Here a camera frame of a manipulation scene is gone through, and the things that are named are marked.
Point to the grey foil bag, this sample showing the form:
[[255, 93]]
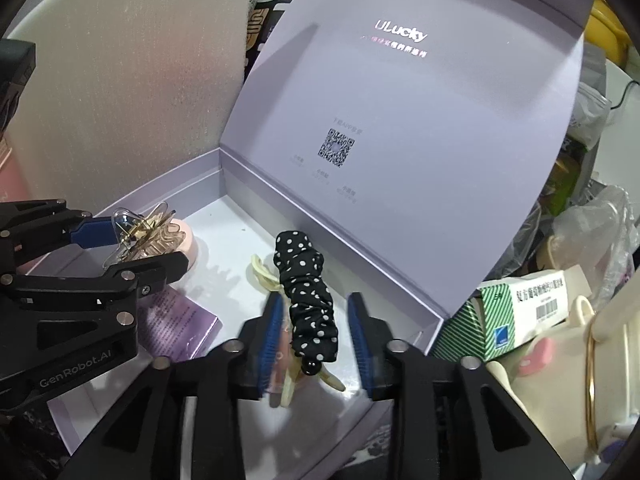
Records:
[[595, 90]]

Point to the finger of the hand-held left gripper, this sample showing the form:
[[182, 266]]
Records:
[[125, 272], [92, 232]]

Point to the white foam board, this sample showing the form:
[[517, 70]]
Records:
[[125, 110]]

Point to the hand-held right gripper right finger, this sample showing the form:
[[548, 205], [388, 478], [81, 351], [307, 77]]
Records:
[[360, 345]]

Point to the black polka dot scrunchie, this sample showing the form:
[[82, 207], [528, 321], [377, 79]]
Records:
[[305, 305]]

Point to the clear plastic bag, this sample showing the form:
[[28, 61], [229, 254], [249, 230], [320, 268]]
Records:
[[590, 230]]

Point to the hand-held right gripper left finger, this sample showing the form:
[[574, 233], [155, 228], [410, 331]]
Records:
[[272, 340]]

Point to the cream hair clip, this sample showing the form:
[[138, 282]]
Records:
[[262, 272]]

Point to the small purple box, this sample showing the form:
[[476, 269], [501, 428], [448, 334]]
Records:
[[175, 325]]

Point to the green striped medicine box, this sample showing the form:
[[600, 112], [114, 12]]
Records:
[[500, 310]]

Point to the cream cartoon dog bottle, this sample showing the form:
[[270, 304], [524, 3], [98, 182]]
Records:
[[550, 400]]

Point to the gold hair claw clip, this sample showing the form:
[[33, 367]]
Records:
[[145, 232]]

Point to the dark snack box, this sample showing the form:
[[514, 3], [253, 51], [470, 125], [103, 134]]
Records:
[[260, 35]]

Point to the lavender gift box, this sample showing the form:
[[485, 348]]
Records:
[[400, 160]]

